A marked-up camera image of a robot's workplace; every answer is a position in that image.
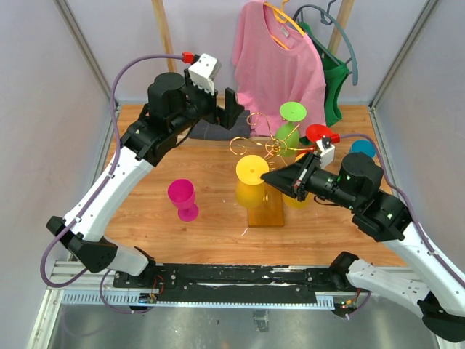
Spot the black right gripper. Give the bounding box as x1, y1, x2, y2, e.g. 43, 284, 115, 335
260, 151, 360, 211

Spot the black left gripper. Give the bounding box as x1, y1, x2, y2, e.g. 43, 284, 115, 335
171, 68, 244, 135

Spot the yellow wine glass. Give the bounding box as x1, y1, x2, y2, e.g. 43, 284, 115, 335
235, 155, 270, 209
282, 152, 310, 209

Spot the yellow wine glass front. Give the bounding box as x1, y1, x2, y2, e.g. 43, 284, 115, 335
235, 155, 270, 209

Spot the blue wine glass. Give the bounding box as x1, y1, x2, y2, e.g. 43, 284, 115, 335
349, 140, 376, 158

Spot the magenta wine glass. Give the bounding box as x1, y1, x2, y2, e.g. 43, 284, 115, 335
167, 179, 199, 222

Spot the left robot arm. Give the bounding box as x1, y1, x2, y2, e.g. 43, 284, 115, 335
46, 69, 244, 288

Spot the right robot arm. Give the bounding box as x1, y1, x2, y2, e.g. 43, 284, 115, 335
261, 153, 464, 342

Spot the green wine glass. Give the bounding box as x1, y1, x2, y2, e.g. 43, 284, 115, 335
275, 101, 307, 157

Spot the red wine glass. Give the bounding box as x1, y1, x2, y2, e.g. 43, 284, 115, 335
299, 124, 333, 148

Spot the wooden rack base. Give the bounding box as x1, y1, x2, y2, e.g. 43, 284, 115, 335
248, 184, 285, 228

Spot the folded dark grey cloth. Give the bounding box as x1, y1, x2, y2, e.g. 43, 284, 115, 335
190, 110, 251, 140

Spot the pink t-shirt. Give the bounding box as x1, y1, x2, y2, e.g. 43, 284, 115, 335
232, 1, 326, 136

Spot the green tank top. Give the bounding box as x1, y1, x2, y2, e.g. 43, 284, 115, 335
291, 38, 349, 127

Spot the orange clothes hanger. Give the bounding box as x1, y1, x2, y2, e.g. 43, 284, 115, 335
263, 1, 307, 51

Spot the grey clothes hanger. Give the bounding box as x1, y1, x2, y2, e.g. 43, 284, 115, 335
293, 0, 359, 86

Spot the gold wire glass rack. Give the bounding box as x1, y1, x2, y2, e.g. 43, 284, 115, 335
229, 112, 315, 172

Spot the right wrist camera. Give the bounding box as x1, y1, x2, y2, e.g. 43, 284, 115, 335
316, 134, 341, 169

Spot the white slotted cable duct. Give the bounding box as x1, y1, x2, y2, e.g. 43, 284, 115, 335
61, 290, 336, 310

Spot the wooden clothes rack frame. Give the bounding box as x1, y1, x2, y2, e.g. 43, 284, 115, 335
152, 1, 352, 75

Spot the aluminium frame rail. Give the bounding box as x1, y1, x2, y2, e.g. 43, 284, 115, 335
52, 0, 111, 101

